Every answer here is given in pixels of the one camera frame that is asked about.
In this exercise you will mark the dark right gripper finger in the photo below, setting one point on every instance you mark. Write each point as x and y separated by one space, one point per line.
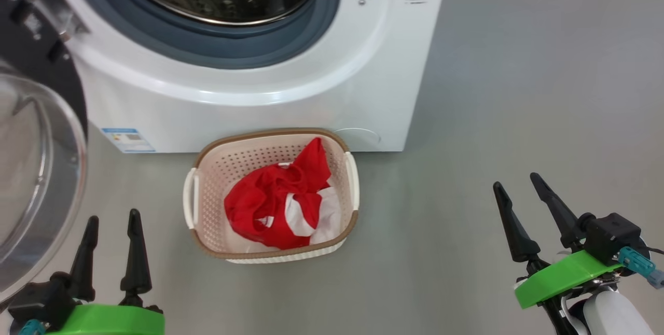
519 236
560 213

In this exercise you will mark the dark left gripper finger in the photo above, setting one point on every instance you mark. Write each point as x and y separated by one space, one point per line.
85 262
136 262

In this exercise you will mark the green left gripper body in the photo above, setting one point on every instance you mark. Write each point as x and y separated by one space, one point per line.
109 322

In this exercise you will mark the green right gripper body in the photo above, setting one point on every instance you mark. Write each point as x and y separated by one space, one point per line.
560 275

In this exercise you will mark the black round glass washer door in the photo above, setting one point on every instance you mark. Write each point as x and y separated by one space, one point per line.
41 169

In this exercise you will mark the red and white garment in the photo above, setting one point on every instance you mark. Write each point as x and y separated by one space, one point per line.
259 200

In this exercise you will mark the cream perforated laundry basket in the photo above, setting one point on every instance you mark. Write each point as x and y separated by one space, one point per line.
218 179

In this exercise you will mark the white front-load washing machine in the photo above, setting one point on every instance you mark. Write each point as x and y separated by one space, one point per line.
259 96

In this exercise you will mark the blue energy label sticker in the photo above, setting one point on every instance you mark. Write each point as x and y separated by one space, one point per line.
128 140

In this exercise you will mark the round white filter cover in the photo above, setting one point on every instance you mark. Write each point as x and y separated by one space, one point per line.
360 138

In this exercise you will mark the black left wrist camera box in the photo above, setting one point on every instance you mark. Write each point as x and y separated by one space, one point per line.
41 298

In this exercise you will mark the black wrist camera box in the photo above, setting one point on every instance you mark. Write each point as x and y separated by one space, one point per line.
41 298
614 234

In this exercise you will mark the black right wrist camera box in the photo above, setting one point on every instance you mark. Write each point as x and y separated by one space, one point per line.
614 234

